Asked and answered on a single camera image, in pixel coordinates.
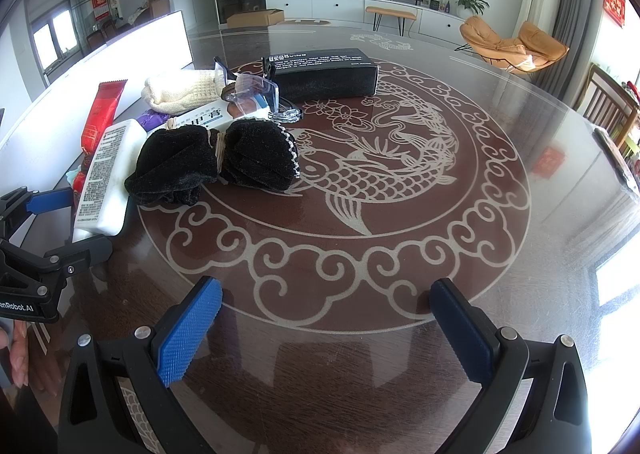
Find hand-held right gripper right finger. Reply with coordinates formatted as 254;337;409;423
429;278;593;454

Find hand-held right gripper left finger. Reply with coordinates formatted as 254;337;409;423
57;276;224;454

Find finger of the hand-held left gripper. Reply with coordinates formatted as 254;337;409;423
45;235;114;281
0;186;76;243

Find white lotion bottle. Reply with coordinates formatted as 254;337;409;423
72;119;147;242

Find red tube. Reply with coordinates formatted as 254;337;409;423
72;78;129;195

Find black velvet hair bow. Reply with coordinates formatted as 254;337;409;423
124;118;301;207

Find purple toy figure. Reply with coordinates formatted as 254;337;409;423
66;110;170;185

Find white cardboard box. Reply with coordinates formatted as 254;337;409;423
0;8;196;195

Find cream knit cloth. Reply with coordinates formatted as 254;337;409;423
141;70;226;115

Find white blue ointment box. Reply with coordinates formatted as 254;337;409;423
167;101;273;135

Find clear frame glasses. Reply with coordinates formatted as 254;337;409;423
214;57;303;123

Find black rectangular box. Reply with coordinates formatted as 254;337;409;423
263;48;379;103

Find dark patterned desktop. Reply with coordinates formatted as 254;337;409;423
0;18;640;454

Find person's left hand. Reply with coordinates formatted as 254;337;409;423
0;320;32;390

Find dark flat object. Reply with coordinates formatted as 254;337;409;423
592;128;640;195

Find brown cardboard box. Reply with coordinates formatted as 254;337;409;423
226;8;285;29

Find brown slatted wooden chair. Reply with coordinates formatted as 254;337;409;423
580;64;640;145

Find orange lounge chair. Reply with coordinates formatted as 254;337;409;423
460;15;570;72

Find orange bench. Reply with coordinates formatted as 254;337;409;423
365;6;417;37

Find grey curtain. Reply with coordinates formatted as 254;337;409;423
540;0;608;104

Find white television cabinet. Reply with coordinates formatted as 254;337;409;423
265;0;468;37

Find red wall hanging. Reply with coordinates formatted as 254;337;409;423
602;0;627;28

